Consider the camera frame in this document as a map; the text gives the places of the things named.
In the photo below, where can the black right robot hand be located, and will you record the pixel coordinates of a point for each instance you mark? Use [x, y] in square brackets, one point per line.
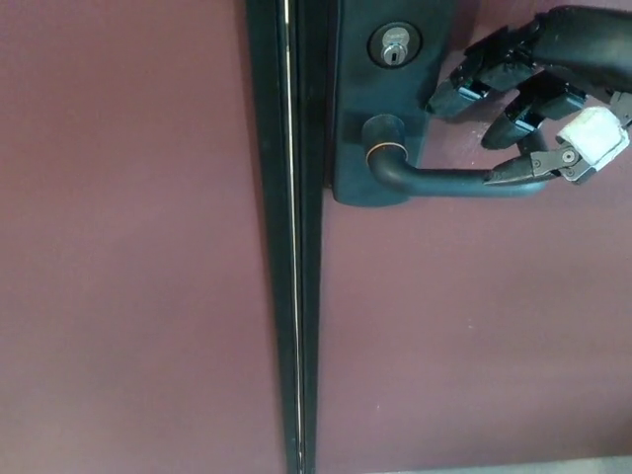
[582, 44]

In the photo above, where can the black door lock plate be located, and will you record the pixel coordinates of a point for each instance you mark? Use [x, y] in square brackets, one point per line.
[355, 74]

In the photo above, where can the maroon door leaf with lock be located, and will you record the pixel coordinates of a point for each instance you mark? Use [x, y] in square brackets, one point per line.
[469, 321]

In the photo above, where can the plain maroon door leaf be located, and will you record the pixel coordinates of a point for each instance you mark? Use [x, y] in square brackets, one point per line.
[123, 222]

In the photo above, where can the silver key cylinder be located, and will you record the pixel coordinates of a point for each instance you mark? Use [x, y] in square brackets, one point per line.
[392, 49]

